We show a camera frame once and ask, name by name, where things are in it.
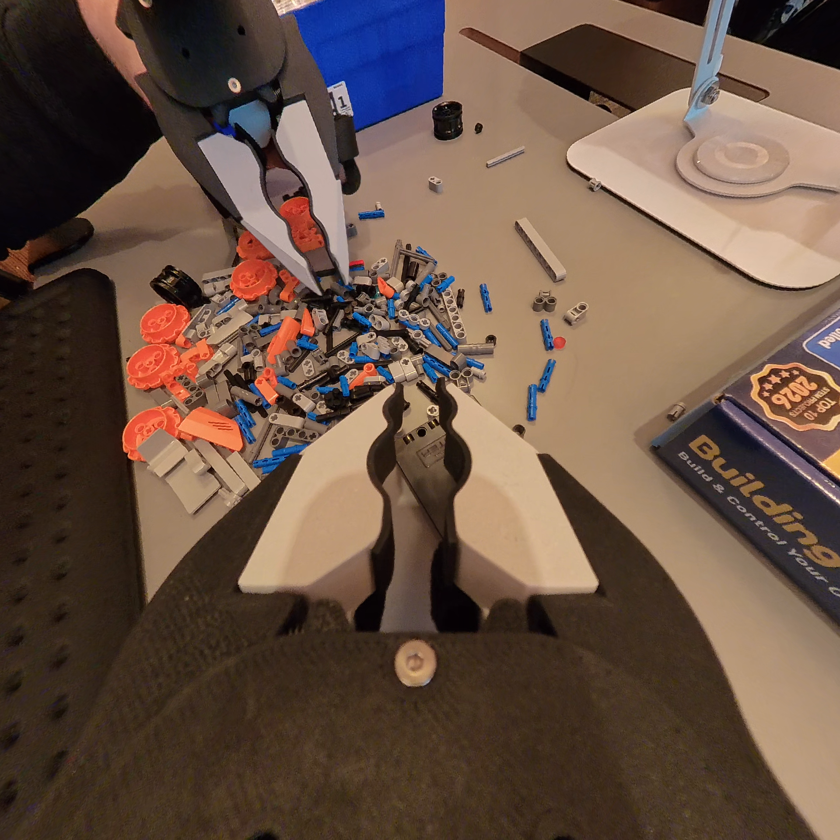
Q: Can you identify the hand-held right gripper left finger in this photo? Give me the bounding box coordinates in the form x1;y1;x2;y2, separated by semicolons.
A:
236;382;404;632

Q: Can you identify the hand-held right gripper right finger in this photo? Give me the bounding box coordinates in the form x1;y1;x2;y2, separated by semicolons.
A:
438;378;601;630

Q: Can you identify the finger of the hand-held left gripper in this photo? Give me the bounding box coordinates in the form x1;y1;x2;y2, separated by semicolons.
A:
196;126;324;295
272;97;350;284

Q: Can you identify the black perforated motor block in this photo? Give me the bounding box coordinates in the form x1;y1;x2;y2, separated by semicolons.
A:
394;394;460;546

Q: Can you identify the pile of small building parts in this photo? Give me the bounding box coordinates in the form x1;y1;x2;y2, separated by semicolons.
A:
141;236;500;516

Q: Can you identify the person's left forearm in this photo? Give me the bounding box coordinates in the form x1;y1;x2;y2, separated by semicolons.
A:
0;0;164;253

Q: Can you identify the person's left hand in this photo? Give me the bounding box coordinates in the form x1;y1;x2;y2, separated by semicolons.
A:
77;0;153;109

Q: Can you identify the black wheel rim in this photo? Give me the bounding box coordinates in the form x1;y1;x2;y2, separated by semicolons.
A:
150;266;203;308

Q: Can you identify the blue plastic bin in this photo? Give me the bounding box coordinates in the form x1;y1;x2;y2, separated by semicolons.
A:
272;0;447;132

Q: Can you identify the black rounded object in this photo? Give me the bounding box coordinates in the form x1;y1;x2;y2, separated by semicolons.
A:
26;217;95;270

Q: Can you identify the cluster of orange wheels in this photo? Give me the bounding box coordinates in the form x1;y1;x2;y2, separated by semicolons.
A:
122;196;329;463

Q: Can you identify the long grey beam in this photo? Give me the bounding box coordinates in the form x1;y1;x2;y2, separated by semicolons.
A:
514;218;567;283

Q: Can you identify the blue robot kit box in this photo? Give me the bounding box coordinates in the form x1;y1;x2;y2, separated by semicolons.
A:
650;308;840;624

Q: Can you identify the black dimpled pad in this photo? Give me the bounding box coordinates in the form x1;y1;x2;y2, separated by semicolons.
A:
0;268;147;840

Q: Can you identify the white book stand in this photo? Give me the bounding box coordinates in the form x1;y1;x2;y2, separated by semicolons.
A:
566;0;840;290

